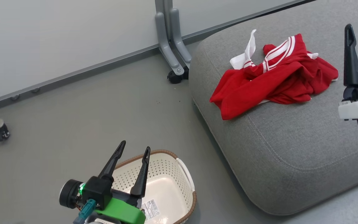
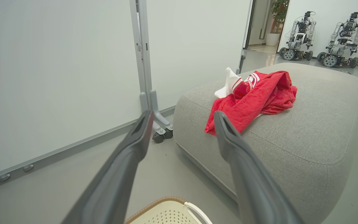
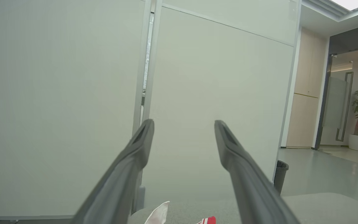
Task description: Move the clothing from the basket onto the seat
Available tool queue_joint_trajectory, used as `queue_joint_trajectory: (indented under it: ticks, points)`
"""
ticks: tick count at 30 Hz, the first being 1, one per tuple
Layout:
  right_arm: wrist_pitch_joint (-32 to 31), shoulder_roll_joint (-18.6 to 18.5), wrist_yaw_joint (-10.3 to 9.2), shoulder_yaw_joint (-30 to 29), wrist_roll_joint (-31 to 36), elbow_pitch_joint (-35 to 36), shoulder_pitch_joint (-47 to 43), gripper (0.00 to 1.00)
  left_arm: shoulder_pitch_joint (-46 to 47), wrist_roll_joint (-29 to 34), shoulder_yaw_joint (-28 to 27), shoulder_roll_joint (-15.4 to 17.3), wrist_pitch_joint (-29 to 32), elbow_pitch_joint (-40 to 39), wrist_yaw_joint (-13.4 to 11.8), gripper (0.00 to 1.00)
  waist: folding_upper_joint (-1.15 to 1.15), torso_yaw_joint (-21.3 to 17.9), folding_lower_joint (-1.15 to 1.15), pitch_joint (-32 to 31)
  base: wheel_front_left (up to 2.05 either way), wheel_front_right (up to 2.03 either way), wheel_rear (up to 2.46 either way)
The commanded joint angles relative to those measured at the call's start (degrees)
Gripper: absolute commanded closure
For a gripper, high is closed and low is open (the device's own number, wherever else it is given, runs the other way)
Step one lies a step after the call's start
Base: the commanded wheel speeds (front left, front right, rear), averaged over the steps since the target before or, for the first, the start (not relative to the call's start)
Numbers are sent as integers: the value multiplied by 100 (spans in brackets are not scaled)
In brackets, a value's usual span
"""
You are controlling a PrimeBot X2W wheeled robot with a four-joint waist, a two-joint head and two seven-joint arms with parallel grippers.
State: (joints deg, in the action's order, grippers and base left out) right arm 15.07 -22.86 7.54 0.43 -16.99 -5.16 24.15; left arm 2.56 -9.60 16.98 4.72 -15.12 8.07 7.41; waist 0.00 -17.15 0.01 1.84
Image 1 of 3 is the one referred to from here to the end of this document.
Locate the grey partition foot bracket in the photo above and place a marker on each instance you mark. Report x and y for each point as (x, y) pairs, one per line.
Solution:
(165, 43)
(179, 40)

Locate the red garment with white hem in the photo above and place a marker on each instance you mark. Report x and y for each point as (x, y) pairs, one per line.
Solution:
(322, 74)

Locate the white perforated basket brown rim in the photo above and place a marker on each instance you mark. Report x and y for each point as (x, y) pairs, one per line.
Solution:
(166, 165)

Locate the red garment with white stripes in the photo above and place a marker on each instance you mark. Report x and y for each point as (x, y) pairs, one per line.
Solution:
(244, 90)

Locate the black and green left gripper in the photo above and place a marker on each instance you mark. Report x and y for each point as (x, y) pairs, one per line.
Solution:
(120, 211)

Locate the grey fabric ottoman cushion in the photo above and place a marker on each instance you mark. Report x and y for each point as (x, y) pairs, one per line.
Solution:
(291, 149)

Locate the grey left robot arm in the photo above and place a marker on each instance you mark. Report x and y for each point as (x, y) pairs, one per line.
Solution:
(101, 221)

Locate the white barcode sticker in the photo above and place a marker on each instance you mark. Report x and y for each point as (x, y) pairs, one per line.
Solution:
(151, 209)

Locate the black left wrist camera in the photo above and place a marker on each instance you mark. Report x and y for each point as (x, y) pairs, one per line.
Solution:
(68, 193)

